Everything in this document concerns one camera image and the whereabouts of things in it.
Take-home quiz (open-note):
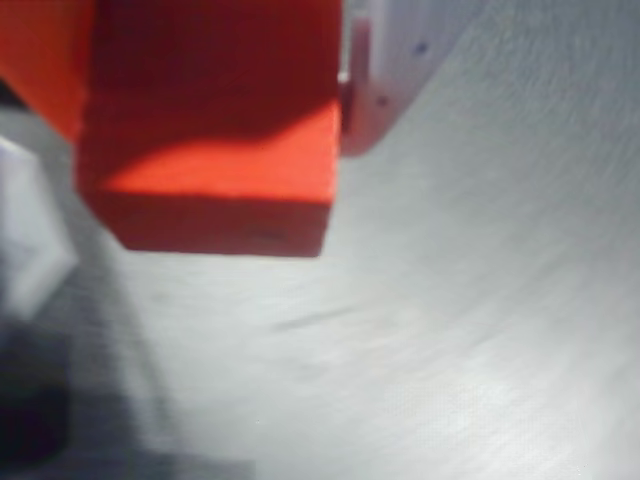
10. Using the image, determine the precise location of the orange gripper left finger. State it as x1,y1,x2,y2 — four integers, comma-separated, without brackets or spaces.
0,0,97,144

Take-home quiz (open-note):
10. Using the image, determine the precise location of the red cube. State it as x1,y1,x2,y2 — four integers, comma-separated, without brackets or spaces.
73,0,344,259

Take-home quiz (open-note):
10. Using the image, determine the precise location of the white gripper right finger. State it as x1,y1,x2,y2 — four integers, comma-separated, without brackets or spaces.
338,0,484,158

